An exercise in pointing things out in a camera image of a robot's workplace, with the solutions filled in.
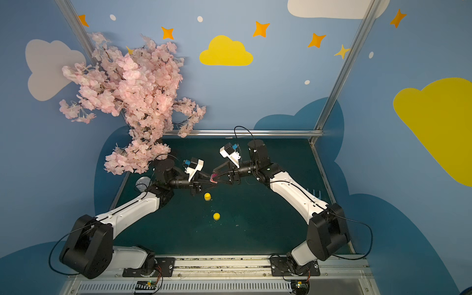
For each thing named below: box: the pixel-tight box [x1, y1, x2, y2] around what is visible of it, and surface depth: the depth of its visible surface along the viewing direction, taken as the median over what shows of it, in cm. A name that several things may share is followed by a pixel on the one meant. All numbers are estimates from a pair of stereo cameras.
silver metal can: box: [135, 176, 151, 193], surface depth 95 cm
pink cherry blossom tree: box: [59, 33, 207, 176], surface depth 75 cm
